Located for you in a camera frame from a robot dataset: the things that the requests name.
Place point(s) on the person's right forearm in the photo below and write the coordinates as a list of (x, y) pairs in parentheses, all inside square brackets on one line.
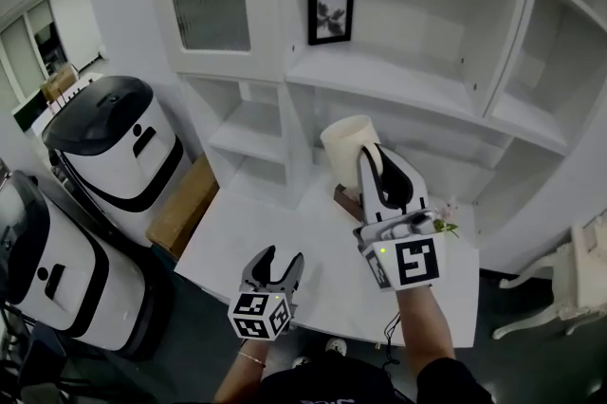
[(424, 326)]

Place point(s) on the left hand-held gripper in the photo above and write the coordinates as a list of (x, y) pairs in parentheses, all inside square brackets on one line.
[(258, 312)]

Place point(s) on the person's left forearm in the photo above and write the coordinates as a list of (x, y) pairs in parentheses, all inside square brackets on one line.
[(242, 373)]

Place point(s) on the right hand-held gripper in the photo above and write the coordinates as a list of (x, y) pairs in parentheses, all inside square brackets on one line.
[(412, 260)]

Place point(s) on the small potted flower plant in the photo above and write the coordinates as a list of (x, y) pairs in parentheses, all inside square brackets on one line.
[(446, 219)]

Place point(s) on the person's left white shoe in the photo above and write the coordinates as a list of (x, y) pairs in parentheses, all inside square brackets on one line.
[(301, 362)]

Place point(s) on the brown wooden organizer box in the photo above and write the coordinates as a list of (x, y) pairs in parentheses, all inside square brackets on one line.
[(348, 203)]

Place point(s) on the white ornate vanity table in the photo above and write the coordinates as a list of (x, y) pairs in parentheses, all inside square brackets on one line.
[(578, 279)]

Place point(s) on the person's black shirt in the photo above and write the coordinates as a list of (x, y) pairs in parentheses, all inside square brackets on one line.
[(341, 385)]

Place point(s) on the white black service robot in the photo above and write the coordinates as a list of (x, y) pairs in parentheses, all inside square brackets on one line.
[(71, 279), (118, 146)]

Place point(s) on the black picture frame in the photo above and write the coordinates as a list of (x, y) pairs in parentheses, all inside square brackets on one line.
[(330, 15)]

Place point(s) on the flat brown cardboard box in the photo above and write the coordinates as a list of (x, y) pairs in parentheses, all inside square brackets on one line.
[(182, 207)]

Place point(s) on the cream cup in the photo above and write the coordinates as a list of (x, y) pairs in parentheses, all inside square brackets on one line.
[(343, 151)]

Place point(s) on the person's white shoe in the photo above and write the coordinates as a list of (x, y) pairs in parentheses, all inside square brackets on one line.
[(301, 362), (336, 345)]

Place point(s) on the person's right white shoe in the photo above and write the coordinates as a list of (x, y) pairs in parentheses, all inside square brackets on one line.
[(336, 345)]

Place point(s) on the white desk with hutch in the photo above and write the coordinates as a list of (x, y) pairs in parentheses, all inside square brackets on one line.
[(265, 241)]

